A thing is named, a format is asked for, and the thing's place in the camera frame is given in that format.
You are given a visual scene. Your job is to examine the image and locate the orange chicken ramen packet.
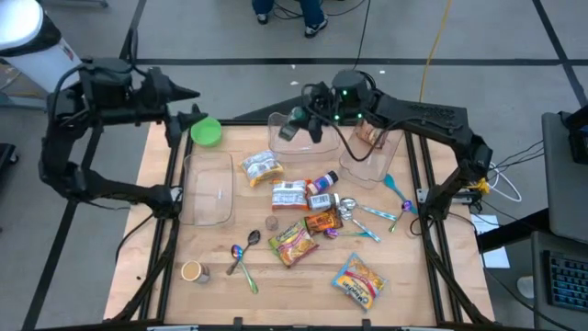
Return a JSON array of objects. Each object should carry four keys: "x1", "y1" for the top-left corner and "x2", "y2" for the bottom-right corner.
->
[
  {"x1": 270, "y1": 178, "x2": 312, "y2": 212},
  {"x1": 356, "y1": 120, "x2": 387, "y2": 149}
]

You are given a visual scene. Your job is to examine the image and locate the purple spoon green handle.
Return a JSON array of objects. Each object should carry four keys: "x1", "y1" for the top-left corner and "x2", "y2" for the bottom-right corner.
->
[{"x1": 388, "y1": 199, "x2": 413, "y2": 234}]

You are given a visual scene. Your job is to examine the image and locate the person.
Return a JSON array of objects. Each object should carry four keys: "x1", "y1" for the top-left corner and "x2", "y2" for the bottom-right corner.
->
[{"x1": 251, "y1": 0, "x2": 330, "y2": 39}]

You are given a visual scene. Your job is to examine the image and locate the black equipment piece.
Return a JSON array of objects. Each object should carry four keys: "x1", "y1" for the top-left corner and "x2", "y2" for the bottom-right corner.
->
[{"x1": 0, "y1": 143, "x2": 19, "y2": 178}]

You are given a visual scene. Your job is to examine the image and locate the white cable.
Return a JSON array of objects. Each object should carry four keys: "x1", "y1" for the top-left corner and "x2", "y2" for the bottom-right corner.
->
[{"x1": 486, "y1": 161, "x2": 524, "y2": 203}]

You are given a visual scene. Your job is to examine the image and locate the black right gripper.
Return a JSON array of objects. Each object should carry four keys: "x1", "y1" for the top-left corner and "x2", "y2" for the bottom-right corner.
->
[{"x1": 288, "y1": 81, "x2": 342, "y2": 144}]

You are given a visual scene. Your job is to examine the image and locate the black triangular frame base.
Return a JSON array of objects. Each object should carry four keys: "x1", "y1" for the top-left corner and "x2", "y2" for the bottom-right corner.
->
[{"x1": 233, "y1": 93, "x2": 321, "y2": 121}]

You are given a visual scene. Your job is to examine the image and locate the thin black cable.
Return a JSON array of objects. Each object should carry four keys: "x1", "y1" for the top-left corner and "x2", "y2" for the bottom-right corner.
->
[{"x1": 114, "y1": 211, "x2": 157, "y2": 263}]

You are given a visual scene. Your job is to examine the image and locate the yellow ramen packet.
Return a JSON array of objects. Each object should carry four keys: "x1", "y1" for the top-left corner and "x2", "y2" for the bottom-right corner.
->
[{"x1": 241, "y1": 149, "x2": 285, "y2": 188}]

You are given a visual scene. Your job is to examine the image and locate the white paper sheet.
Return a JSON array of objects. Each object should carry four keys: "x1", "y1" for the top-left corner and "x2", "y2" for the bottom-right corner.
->
[{"x1": 470, "y1": 213, "x2": 511, "y2": 270}]

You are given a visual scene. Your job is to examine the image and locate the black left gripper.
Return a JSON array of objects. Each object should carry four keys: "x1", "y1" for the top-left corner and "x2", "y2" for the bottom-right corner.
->
[{"x1": 136, "y1": 66, "x2": 209, "y2": 149}]

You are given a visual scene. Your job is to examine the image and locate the orange dark snack packet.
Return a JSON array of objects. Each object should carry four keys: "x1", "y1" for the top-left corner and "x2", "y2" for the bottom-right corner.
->
[{"x1": 302, "y1": 209, "x2": 345, "y2": 234}]

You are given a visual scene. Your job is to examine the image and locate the clear plastic bin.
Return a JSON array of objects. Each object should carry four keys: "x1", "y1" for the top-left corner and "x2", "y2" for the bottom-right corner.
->
[
  {"x1": 338, "y1": 117, "x2": 405, "y2": 189},
  {"x1": 266, "y1": 110, "x2": 342, "y2": 163},
  {"x1": 178, "y1": 150, "x2": 236, "y2": 227}
]

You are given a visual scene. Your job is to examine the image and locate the lime chili shrimp ramen packet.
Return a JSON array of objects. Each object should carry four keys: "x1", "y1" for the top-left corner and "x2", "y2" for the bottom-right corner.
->
[{"x1": 267, "y1": 219, "x2": 321, "y2": 268}]

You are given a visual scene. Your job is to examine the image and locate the black perforated case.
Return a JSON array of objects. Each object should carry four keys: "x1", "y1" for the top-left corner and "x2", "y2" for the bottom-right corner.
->
[{"x1": 403, "y1": 98, "x2": 472, "y2": 153}]

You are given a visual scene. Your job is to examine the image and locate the iridescent spoon green handle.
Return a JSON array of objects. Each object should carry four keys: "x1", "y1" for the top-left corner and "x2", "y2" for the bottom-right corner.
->
[{"x1": 230, "y1": 244, "x2": 260, "y2": 295}]

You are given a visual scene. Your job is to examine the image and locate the black desktop device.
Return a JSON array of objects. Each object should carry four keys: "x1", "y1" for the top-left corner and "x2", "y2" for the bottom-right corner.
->
[{"x1": 558, "y1": 104, "x2": 588, "y2": 166}]

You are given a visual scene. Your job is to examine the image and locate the silver spoon patterned handle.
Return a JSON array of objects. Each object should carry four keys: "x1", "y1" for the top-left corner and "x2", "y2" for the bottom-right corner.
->
[
  {"x1": 337, "y1": 207, "x2": 382, "y2": 244},
  {"x1": 339, "y1": 197, "x2": 399, "y2": 223}
]

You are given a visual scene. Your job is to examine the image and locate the black desk leg bar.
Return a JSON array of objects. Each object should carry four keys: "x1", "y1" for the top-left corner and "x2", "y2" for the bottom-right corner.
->
[{"x1": 476, "y1": 207, "x2": 551, "y2": 254}]

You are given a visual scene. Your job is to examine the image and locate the purple label spice bottle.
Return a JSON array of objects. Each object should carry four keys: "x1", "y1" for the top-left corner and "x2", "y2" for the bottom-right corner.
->
[{"x1": 305, "y1": 170, "x2": 340, "y2": 197}]

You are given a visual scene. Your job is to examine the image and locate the white trash bin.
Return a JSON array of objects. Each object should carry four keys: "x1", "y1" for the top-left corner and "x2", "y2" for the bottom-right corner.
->
[{"x1": 0, "y1": 0, "x2": 84, "y2": 96}]

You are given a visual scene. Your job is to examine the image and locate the blue ramen packet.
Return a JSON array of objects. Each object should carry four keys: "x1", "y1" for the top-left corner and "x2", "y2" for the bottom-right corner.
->
[{"x1": 330, "y1": 251, "x2": 389, "y2": 312}]

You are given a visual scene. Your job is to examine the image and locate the tan lid jar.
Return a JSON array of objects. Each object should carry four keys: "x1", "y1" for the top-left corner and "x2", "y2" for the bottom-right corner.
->
[{"x1": 180, "y1": 258, "x2": 211, "y2": 283}]

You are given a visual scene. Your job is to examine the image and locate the yellow cable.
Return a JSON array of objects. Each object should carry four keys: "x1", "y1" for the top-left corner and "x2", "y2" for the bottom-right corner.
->
[{"x1": 417, "y1": 0, "x2": 454, "y2": 103}]

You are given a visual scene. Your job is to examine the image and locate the tangled black cables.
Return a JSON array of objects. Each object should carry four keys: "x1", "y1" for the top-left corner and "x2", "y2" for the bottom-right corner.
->
[{"x1": 270, "y1": 0, "x2": 368, "y2": 22}]

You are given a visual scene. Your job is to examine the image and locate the grey desk foot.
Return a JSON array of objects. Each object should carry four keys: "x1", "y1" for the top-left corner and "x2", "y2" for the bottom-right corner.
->
[
  {"x1": 39, "y1": 0, "x2": 110, "y2": 9},
  {"x1": 0, "y1": 91, "x2": 51, "y2": 114}
]

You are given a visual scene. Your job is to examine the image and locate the purple iridescent spoon teal handle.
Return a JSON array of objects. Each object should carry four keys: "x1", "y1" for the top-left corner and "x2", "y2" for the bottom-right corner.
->
[{"x1": 322, "y1": 227, "x2": 373, "y2": 240}]

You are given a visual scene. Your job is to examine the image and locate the black coiled cable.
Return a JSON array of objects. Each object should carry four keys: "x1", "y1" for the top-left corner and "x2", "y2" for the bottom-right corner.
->
[{"x1": 351, "y1": 0, "x2": 373, "y2": 73}]

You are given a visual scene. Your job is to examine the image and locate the grey desk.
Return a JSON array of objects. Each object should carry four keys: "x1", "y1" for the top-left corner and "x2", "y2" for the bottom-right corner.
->
[{"x1": 531, "y1": 111, "x2": 588, "y2": 331}]

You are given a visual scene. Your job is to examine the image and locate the backlit black keyboard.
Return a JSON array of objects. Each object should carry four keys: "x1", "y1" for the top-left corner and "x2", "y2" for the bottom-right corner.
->
[{"x1": 544, "y1": 250, "x2": 588, "y2": 314}]

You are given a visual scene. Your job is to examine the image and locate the green plastic bowl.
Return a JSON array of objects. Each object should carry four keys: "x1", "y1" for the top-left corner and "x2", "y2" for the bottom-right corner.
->
[{"x1": 189, "y1": 116, "x2": 223, "y2": 149}]

